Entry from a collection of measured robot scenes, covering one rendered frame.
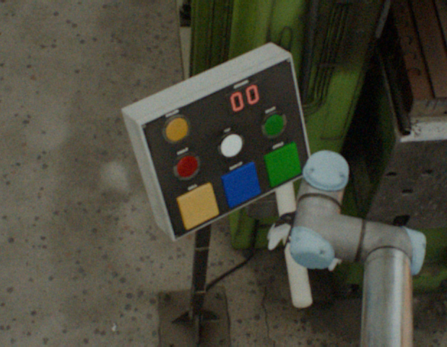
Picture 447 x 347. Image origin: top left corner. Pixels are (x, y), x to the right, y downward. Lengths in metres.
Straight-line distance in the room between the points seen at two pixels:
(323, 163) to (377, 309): 0.30
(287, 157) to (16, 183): 1.35
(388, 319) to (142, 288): 1.56
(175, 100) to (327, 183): 0.36
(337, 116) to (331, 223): 0.82
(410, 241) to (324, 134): 0.88
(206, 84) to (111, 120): 1.41
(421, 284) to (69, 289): 1.05
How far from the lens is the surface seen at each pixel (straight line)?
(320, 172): 1.62
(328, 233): 1.59
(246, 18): 2.62
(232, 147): 1.87
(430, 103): 2.15
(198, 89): 1.81
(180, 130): 1.79
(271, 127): 1.90
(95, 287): 2.92
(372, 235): 1.60
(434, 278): 2.90
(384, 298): 1.47
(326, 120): 2.39
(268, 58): 1.87
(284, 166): 1.95
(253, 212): 2.63
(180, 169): 1.83
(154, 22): 3.46
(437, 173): 2.31
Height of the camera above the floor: 2.66
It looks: 59 degrees down
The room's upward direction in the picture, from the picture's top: 7 degrees clockwise
